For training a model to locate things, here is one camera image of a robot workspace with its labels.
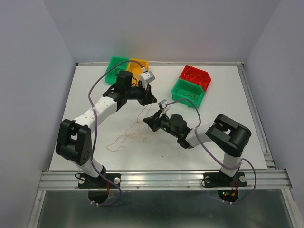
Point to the red plastic bin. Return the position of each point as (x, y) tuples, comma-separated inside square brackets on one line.
[(196, 76)]

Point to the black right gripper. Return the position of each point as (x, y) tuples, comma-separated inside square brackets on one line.
[(153, 121)]

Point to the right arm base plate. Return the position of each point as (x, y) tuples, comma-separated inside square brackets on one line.
[(220, 180)]

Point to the aluminium front rail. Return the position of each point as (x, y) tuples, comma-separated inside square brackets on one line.
[(159, 180)]

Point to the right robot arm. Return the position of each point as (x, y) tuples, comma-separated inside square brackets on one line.
[(230, 136)]

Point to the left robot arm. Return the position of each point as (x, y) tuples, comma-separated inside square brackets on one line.
[(76, 137)]

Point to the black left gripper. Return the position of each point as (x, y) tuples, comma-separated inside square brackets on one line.
[(147, 97)]

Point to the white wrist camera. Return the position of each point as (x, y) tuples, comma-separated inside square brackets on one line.
[(146, 77), (164, 107)]

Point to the yellow plastic bin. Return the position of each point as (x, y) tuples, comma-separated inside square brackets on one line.
[(136, 68)]

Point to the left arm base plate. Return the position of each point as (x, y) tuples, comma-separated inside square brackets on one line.
[(87, 182)]

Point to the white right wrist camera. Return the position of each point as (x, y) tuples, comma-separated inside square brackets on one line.
[(164, 107)]

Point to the green plastic bin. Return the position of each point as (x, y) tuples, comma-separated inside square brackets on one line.
[(111, 77), (186, 90)]

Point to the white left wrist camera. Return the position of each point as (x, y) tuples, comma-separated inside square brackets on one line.
[(146, 77)]

